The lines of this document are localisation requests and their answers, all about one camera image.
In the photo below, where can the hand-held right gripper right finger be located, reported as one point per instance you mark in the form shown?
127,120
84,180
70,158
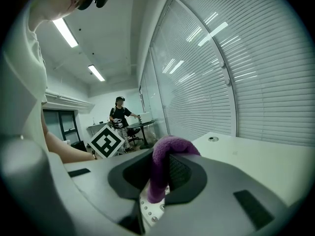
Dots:
197,181

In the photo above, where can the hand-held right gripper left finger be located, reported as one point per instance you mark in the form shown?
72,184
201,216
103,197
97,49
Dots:
115,178

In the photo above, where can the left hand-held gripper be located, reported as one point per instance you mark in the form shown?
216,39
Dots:
106,141

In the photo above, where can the purple cloth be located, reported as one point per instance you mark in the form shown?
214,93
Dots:
160,156

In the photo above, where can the person's left forearm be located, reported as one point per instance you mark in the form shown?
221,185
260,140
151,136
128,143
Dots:
66,151

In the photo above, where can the white desk telephone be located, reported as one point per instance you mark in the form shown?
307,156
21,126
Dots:
150,213

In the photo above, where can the black box cabinet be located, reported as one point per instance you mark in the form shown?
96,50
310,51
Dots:
79,146

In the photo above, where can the black office chair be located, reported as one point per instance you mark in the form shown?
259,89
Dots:
134,134

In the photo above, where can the round black table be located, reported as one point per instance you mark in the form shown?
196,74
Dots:
141,124

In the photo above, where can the white box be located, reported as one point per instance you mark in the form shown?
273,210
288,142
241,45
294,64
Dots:
144,117

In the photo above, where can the dark framed window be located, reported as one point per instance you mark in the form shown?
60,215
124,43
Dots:
61,124

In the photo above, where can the long ceiling light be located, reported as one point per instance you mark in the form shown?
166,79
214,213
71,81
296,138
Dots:
65,32
96,72

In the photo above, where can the white window blind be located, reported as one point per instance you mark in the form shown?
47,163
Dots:
192,82

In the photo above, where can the person's white shirt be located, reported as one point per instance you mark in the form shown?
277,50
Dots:
22,82

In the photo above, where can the person's head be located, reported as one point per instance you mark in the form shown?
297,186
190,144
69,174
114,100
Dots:
54,1

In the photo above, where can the white ceiling duct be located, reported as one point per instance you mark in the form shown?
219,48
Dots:
69,101

